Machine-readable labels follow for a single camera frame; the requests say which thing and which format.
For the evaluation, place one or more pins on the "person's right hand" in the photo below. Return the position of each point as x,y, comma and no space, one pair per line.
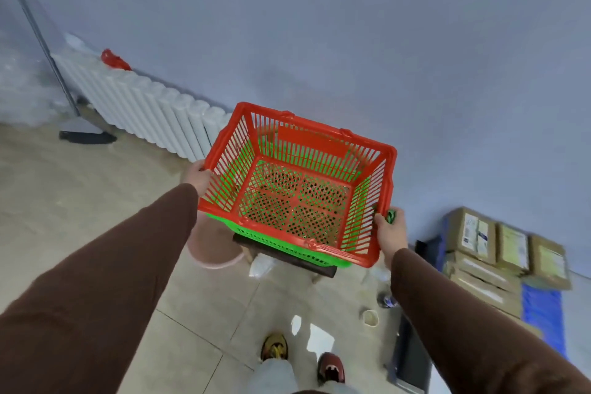
395,236

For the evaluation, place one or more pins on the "small cardboard box yellow label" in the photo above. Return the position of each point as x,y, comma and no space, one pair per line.
512,248

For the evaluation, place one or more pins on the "dark grey case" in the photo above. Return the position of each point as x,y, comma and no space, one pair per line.
408,361

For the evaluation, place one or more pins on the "person's yellow left shoe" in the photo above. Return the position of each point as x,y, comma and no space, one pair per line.
274,346

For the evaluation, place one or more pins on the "green plastic shopping basket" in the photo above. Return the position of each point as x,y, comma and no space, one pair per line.
277,243

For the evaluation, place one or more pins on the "person's left thumb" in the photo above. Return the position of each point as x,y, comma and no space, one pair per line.
206,171

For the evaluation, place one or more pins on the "white radiator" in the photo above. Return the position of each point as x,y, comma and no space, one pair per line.
147,107

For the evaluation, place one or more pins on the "white cup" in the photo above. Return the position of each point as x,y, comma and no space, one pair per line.
370,318

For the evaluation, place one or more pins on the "person's right thumb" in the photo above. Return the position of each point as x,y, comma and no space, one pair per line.
381,224

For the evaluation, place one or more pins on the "clear plastic bag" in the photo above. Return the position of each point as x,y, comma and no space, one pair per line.
261,265

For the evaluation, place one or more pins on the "person's grey trousers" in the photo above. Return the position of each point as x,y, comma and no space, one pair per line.
277,380

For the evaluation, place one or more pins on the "blue drink can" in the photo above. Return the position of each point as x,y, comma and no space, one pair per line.
387,300

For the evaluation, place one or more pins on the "person's left hand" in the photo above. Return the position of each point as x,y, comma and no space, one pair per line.
196,179

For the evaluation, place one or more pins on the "red plastic bag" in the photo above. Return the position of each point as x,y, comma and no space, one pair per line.
113,60

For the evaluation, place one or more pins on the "person's red right shoe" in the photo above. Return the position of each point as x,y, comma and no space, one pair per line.
331,367

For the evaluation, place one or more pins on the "person's right forearm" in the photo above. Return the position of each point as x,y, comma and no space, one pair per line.
466,333

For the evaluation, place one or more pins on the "dark wooden stool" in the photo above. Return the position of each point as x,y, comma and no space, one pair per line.
286,256

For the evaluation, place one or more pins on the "large cardboard box white label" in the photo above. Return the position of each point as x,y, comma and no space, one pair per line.
471,234

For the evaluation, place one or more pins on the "pink plastic bucket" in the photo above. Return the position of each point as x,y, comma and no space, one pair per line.
212,243

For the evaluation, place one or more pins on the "red plastic shopping basket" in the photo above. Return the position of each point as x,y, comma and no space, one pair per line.
300,186

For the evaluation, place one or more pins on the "person's left forearm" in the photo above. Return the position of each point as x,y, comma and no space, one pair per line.
101,292

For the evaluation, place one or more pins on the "flat cardboard box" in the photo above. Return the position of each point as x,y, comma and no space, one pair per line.
485,294
485,271

